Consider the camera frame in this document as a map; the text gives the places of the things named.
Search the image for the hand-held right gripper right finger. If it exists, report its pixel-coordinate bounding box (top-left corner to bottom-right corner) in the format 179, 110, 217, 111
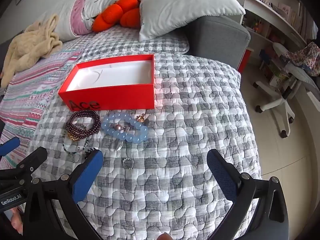
206, 149, 290, 240

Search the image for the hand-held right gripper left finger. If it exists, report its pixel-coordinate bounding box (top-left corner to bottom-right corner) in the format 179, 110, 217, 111
22, 149, 104, 240

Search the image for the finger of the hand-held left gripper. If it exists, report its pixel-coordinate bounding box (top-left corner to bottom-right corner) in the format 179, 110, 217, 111
0, 137, 21, 157
0, 147, 48, 181

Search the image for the silver feather pendant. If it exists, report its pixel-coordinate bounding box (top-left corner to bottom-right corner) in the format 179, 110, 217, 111
115, 125, 131, 152

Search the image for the dark red bead bracelet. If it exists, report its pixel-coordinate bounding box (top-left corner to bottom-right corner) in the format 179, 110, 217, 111
65, 110, 101, 139

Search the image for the light blue bead bracelet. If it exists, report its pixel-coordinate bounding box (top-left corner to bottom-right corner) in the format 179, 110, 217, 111
100, 113, 149, 144

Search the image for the red cardboard box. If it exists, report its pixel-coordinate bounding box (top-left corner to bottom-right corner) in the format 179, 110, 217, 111
58, 54, 156, 112

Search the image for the small black claw clip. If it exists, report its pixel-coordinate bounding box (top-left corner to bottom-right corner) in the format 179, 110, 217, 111
84, 147, 97, 159

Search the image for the striped patterned blanket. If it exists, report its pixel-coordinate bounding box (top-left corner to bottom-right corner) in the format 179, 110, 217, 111
0, 40, 83, 172

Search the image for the grey checked quilt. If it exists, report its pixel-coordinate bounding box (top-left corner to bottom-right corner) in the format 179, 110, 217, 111
25, 33, 263, 240

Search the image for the white office chair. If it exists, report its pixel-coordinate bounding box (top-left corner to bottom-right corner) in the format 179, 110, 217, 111
253, 42, 320, 138

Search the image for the beige plush blanket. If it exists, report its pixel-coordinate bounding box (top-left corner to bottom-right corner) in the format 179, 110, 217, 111
0, 14, 63, 88

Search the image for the red box lid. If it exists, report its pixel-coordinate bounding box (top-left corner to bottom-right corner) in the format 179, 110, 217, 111
236, 49, 252, 73

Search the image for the grey upholstered stool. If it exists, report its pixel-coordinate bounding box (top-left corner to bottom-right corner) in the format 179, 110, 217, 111
185, 15, 251, 71

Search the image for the grey pillow pink trim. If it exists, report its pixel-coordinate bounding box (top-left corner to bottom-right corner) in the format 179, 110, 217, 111
35, 0, 93, 42

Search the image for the floral cloth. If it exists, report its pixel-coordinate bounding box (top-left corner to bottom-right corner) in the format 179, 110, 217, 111
279, 41, 320, 77

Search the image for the orange plush pumpkin toy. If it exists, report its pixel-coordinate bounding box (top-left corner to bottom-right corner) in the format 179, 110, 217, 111
92, 0, 142, 32

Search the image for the white bookshelf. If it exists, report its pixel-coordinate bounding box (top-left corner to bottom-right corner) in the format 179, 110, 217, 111
229, 0, 320, 88

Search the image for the white deer print pillow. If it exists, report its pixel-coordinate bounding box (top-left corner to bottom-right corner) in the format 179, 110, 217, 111
138, 0, 247, 41

